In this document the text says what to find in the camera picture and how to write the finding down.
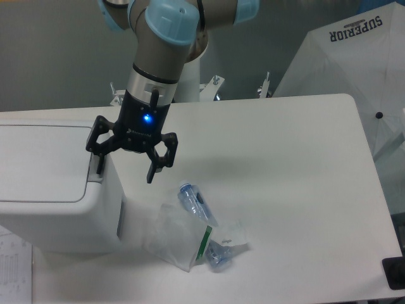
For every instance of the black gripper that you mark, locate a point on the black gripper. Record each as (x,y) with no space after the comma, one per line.
(138,129)

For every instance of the white trash can lid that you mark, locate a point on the white trash can lid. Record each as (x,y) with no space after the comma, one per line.
(43,163)

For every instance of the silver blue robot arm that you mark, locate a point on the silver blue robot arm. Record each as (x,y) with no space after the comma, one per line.
(166,32)

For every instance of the white trash can body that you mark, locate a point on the white trash can body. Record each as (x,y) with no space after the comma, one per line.
(90,225)

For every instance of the grey lid push button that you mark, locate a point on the grey lid push button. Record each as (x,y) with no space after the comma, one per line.
(96,168)

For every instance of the clear plastic water bottle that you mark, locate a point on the clear plastic water bottle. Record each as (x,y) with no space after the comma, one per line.
(192,201)

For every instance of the clear bag green strip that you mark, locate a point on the clear bag green strip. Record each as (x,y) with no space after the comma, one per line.
(178,237)

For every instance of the crumpled clear plastic wrapper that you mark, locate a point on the crumpled clear plastic wrapper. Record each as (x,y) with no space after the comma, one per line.
(230,233)

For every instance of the crushed blue plastic bottle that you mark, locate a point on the crushed blue plastic bottle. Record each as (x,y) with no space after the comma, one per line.
(219,257)

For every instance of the printed paper sheet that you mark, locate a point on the printed paper sheet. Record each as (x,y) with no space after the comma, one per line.
(16,268)

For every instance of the white umbrella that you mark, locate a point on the white umbrella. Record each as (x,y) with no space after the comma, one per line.
(362,56)

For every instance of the black device at edge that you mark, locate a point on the black device at edge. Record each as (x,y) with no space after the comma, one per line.
(394,272)

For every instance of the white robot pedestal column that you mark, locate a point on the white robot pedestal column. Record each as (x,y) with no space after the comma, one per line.
(188,88)

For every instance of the white metal base frame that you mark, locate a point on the white metal base frame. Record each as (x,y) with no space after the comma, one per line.
(208,91)

